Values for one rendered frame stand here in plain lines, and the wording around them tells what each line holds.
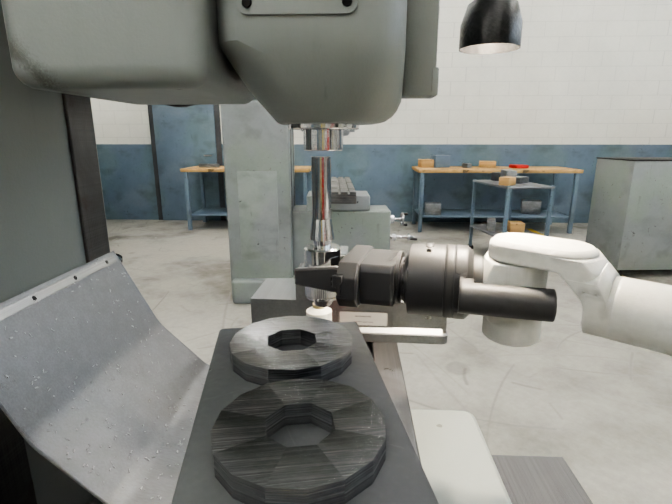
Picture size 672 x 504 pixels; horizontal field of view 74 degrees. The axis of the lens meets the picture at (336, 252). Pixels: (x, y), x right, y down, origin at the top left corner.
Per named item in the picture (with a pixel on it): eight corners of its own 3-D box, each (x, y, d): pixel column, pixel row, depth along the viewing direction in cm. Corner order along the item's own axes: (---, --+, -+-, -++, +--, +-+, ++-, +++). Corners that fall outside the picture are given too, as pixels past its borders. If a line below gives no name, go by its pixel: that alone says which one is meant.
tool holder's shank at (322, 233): (319, 242, 59) (317, 155, 56) (339, 245, 57) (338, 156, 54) (304, 247, 56) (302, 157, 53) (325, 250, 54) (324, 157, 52)
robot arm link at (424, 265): (359, 228, 61) (448, 232, 58) (358, 294, 64) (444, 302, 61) (334, 250, 50) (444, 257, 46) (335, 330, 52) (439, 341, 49)
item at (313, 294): (318, 286, 61) (318, 247, 60) (347, 292, 59) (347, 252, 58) (297, 296, 58) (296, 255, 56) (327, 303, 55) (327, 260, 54)
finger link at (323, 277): (296, 262, 56) (344, 266, 54) (296, 287, 56) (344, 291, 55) (291, 266, 54) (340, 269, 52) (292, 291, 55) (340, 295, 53)
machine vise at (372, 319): (436, 311, 90) (440, 260, 88) (448, 344, 76) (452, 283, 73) (268, 306, 93) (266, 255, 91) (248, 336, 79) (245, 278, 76)
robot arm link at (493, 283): (446, 235, 56) (543, 240, 53) (442, 313, 59) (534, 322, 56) (442, 260, 46) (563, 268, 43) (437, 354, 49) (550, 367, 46)
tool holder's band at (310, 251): (318, 247, 60) (317, 240, 60) (347, 252, 58) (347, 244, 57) (296, 255, 56) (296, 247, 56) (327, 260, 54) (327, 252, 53)
